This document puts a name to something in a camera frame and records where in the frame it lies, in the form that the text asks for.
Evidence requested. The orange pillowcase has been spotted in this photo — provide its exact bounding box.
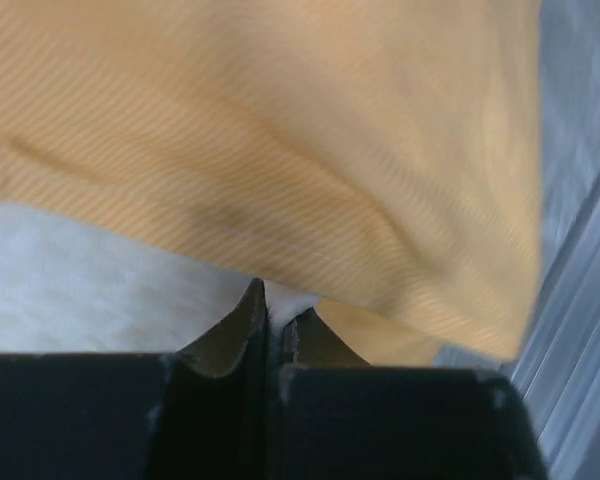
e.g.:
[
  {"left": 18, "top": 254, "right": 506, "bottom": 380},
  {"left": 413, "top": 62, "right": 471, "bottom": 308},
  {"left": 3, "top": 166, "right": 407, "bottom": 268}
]
[{"left": 0, "top": 1, "right": 541, "bottom": 365}]

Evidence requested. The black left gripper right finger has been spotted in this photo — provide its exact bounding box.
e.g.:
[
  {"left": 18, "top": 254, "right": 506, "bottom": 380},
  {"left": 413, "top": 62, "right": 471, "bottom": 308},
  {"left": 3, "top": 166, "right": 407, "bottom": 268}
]
[{"left": 267, "top": 323, "right": 548, "bottom": 479}]

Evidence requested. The cream quilted pillow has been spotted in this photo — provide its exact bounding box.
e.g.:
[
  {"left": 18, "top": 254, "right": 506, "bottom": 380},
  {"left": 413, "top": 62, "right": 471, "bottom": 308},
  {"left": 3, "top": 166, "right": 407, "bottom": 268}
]
[{"left": 0, "top": 199, "right": 324, "bottom": 354}]

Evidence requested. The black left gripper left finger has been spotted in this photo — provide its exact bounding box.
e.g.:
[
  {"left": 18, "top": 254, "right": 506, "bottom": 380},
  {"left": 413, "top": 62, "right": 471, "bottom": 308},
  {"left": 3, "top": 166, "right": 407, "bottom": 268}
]
[{"left": 0, "top": 281, "right": 266, "bottom": 479}]

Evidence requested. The aluminium front rail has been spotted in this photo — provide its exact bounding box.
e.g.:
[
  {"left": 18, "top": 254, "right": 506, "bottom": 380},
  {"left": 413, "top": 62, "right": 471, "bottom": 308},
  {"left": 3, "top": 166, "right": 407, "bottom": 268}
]
[{"left": 511, "top": 174, "right": 600, "bottom": 479}]

